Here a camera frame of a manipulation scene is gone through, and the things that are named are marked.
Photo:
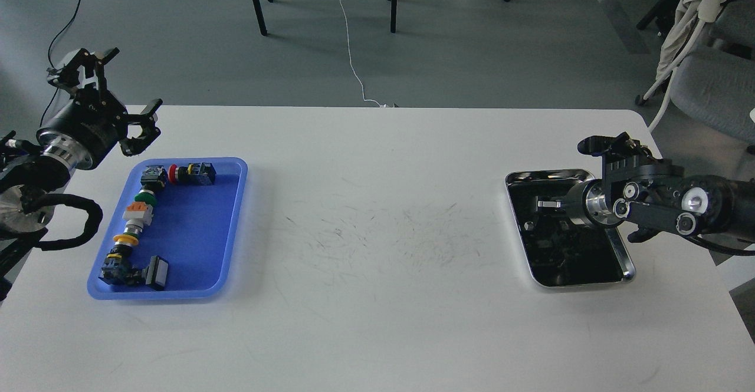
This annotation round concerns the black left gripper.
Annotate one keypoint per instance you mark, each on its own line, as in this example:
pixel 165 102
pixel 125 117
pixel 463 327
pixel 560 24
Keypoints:
pixel 80 135

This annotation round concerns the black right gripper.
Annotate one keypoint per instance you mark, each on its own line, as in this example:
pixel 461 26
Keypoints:
pixel 571 207

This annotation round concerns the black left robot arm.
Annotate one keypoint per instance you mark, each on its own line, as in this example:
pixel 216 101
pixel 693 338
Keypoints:
pixel 32 186

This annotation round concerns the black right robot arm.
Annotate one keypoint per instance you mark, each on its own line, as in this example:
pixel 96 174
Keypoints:
pixel 657 197

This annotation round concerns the steel metal tray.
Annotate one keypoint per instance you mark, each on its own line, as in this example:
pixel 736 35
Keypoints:
pixel 561 255

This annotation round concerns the orange white push button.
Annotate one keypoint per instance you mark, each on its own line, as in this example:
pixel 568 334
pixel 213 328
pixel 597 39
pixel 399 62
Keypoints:
pixel 137 216

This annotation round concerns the red emergency stop button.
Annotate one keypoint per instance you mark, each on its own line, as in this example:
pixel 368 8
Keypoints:
pixel 201 174

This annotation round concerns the blue plastic tray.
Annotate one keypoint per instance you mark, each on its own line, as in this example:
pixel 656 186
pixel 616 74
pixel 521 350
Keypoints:
pixel 194 231

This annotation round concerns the black square push button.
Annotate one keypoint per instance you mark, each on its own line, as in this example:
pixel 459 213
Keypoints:
pixel 154 275

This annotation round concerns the grey office chair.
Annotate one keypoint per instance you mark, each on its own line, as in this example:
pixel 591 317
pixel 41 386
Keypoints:
pixel 706 81

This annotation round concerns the beige jacket on chair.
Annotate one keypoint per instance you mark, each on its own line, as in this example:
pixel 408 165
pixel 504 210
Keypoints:
pixel 690 15

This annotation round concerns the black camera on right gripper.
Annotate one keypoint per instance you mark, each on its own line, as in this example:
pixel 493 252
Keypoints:
pixel 622 157

